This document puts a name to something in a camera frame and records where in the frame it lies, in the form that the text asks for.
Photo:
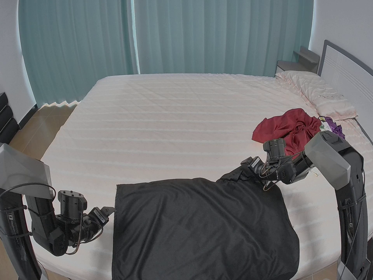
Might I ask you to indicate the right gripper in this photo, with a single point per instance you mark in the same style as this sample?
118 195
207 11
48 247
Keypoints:
253 165

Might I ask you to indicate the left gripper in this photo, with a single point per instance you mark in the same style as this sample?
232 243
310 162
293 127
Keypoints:
93 223

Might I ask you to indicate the black T-shirt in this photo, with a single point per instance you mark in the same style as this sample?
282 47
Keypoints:
204 229

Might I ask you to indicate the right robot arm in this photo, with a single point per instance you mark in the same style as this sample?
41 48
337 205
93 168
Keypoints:
332 156

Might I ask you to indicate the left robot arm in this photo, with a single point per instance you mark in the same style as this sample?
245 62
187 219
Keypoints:
17 168

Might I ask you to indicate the bed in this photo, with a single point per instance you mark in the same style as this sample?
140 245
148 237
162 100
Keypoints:
174 127

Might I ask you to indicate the dark red garment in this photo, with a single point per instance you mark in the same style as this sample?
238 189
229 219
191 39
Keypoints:
279 127

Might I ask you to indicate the white printed garment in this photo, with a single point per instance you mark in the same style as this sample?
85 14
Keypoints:
322 124

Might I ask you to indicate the purple garment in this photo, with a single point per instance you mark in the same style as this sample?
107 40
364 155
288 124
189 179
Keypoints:
338 130

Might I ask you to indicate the pale pink pillow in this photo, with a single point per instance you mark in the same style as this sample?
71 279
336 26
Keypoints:
317 92

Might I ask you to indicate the grey bedside table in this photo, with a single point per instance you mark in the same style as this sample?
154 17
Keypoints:
294 65

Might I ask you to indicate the black chest of drawers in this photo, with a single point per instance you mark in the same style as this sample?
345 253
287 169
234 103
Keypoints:
7 118

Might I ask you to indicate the blue-green curtain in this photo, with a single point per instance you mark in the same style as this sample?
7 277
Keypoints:
224 25
78 39

